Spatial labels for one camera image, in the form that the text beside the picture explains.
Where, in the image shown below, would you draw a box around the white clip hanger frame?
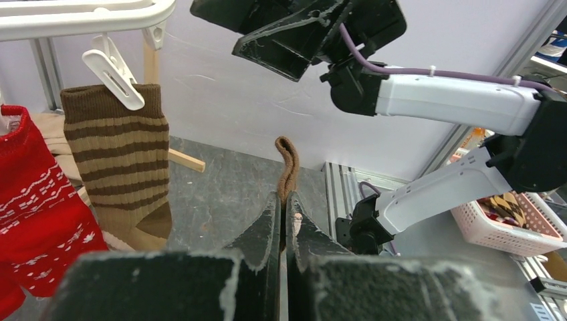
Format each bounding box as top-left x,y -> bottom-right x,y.
0,0 -> 177,112

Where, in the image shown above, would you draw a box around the white plastic basket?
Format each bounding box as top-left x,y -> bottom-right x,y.
451,192 -> 566,257

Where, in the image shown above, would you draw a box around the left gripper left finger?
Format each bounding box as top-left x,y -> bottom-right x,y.
42,192 -> 281,320

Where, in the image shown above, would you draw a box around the brown striped sock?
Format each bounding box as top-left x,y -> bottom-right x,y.
275,136 -> 300,251
60,84 -> 173,251

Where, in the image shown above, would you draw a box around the red sock white stars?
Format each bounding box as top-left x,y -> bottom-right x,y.
1,105 -> 108,319

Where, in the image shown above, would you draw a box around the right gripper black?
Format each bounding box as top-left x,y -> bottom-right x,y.
190,0 -> 407,82

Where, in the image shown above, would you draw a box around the wooden hanger stand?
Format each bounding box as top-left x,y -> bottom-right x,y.
77,39 -> 207,205

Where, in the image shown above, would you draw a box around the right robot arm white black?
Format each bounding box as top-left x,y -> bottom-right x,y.
191,1 -> 566,254

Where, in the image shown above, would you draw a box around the beige cloth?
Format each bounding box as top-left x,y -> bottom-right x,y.
30,113 -> 82,187

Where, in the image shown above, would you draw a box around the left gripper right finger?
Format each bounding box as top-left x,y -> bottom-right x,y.
286,192 -> 540,320

